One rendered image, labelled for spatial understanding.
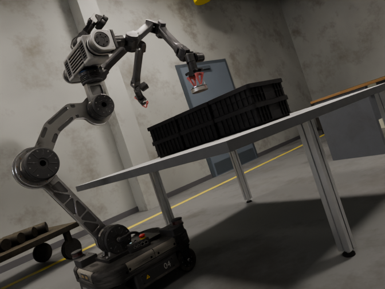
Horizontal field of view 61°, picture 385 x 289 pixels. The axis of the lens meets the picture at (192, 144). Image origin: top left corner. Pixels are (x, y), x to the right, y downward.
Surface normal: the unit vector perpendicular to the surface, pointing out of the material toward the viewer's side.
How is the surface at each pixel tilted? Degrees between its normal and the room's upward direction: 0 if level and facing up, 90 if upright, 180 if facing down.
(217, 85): 90
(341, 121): 90
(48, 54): 90
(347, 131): 90
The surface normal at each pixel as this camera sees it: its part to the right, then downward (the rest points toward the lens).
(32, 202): 0.59, -0.19
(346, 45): -0.74, 0.25
